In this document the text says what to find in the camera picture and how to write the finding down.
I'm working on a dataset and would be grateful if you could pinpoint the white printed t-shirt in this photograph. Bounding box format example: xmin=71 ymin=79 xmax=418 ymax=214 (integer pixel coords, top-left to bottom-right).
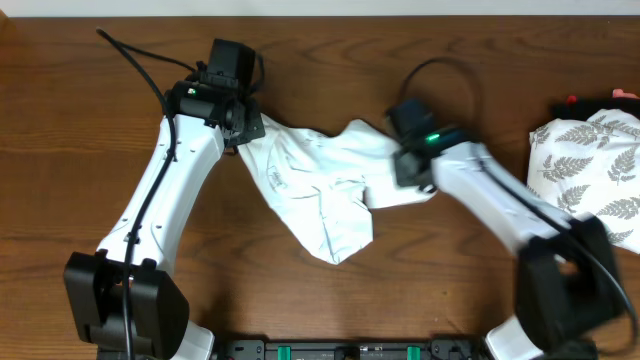
xmin=239 ymin=116 xmax=432 ymax=265

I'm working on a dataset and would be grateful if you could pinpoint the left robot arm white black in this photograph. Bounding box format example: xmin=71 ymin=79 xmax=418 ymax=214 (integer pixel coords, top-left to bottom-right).
xmin=63 ymin=39 xmax=265 ymax=359

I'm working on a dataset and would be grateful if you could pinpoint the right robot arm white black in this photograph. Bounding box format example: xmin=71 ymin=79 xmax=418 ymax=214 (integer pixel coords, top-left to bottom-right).
xmin=386 ymin=98 xmax=639 ymax=359

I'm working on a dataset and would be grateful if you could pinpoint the black garment with red details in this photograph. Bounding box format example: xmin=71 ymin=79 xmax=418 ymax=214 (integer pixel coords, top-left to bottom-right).
xmin=549 ymin=88 xmax=639 ymax=121

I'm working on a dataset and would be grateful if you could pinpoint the white fern pattern cloth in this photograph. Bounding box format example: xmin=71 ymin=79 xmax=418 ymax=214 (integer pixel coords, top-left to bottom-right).
xmin=527 ymin=110 xmax=639 ymax=253

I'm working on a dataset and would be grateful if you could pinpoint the black mounting rail with clamps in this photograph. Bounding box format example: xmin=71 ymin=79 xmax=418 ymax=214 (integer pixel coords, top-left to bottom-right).
xmin=211 ymin=338 xmax=489 ymax=360

